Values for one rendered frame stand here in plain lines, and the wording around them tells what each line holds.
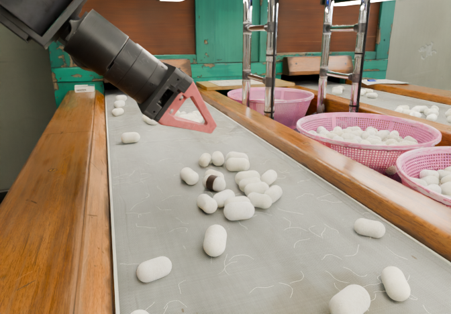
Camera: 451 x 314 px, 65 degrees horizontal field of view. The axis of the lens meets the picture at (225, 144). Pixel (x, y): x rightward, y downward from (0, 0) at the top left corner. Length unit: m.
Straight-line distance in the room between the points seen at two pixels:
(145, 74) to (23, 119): 1.79
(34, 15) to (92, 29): 0.06
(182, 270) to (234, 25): 1.15
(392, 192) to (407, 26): 2.56
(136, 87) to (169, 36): 0.92
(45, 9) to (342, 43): 1.35
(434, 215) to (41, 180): 0.46
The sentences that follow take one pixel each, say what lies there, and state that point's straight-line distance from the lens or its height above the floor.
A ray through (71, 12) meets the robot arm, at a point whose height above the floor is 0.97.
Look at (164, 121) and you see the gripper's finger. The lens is 0.44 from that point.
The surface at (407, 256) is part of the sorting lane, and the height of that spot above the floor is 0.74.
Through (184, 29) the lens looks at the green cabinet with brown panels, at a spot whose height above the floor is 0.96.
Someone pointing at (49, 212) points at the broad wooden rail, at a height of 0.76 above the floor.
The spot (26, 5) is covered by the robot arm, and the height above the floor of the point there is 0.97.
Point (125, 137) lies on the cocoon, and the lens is 0.72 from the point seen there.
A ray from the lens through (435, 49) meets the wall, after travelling 3.21.
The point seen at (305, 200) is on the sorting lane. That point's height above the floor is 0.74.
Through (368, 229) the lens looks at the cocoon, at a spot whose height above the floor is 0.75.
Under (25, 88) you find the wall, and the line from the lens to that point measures 2.16.
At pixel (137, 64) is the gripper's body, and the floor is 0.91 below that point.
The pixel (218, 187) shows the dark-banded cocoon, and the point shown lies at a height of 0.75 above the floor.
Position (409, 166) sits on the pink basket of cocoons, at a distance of 0.62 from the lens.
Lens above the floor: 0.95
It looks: 17 degrees down
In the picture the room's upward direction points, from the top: straight up
